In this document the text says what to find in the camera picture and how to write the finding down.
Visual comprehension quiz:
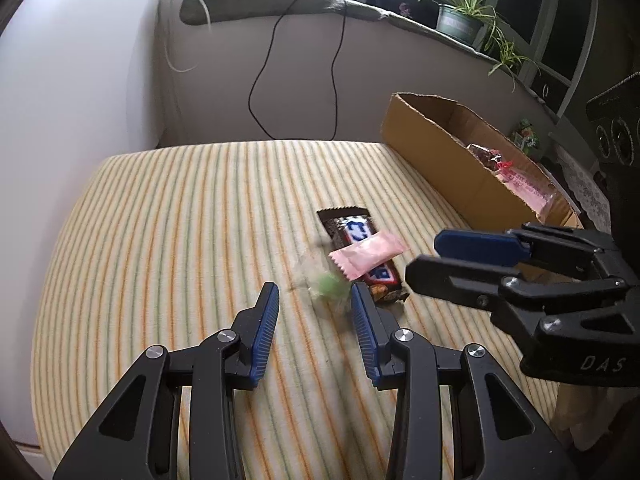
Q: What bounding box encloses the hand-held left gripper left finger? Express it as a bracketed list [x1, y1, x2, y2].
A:
[52, 282, 280, 480]

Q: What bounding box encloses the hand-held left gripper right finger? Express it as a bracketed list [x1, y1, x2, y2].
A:
[350, 282, 583, 480]

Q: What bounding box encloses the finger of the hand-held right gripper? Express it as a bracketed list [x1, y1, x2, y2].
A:
[405, 255, 631, 333]
[434, 222, 621, 281]

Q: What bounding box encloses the green candy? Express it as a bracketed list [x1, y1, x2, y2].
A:
[290, 255, 353, 311]

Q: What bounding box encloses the pink candy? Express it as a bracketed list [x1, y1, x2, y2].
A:
[328, 230, 408, 282]

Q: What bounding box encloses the cardboard box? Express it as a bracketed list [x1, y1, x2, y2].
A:
[381, 92, 586, 281]

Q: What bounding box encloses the clear red-edged dark cake packet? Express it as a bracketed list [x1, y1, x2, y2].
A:
[465, 142, 516, 176]

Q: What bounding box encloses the short brown chocolate bar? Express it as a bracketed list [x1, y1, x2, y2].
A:
[317, 206, 408, 308]

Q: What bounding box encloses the pink label bread packet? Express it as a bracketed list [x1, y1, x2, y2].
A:
[500, 167, 558, 216]

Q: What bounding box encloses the striped cloth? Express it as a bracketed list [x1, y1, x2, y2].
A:
[30, 140, 571, 480]

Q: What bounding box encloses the white lace cloth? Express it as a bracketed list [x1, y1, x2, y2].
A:
[550, 145, 613, 233]

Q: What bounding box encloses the small green red ornament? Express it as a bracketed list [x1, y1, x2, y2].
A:
[512, 119, 541, 153]

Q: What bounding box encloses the small trailing green plant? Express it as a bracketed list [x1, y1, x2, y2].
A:
[487, 35, 541, 93]

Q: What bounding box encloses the potted spider plant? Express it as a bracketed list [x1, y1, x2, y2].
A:
[417, 0, 506, 53]

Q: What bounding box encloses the grey-green windowsill cover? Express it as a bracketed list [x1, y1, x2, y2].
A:
[180, 0, 556, 111]

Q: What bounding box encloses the white window frame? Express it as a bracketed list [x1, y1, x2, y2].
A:
[487, 0, 601, 121]

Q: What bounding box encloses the black cable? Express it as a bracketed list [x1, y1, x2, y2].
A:
[327, 0, 349, 141]
[248, 0, 303, 140]

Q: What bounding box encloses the white cable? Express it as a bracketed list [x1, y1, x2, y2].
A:
[162, 0, 213, 73]

